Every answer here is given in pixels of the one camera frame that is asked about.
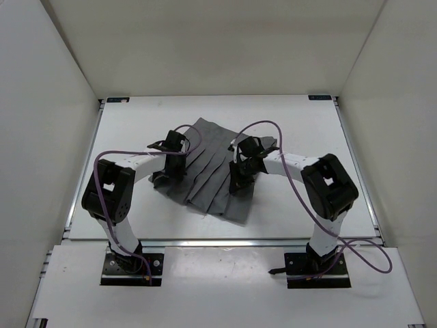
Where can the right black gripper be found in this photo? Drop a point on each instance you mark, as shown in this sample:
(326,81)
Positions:
(237,182)

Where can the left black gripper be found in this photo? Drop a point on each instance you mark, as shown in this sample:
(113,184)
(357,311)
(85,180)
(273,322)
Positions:
(179,174)

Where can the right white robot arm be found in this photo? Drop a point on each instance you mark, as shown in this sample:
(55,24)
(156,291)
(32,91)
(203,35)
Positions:
(330,190)

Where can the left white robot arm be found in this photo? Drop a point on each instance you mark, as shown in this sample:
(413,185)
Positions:
(108,194)

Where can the left corner label sticker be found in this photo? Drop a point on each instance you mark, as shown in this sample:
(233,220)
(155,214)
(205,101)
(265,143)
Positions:
(118,100)

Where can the corner label sticker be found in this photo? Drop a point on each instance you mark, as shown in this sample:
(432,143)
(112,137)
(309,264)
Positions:
(118,100)
(319,97)

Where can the right corner label sticker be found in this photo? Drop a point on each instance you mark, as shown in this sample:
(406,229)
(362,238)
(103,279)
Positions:
(319,97)

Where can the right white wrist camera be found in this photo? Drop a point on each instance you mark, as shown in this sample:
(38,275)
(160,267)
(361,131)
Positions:
(235,148)

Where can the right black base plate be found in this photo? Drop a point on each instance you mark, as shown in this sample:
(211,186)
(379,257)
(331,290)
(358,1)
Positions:
(301,272)

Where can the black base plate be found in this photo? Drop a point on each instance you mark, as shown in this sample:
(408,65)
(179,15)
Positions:
(116,273)
(301,272)

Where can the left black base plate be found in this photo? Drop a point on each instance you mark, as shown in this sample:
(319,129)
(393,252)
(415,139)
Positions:
(116,273)

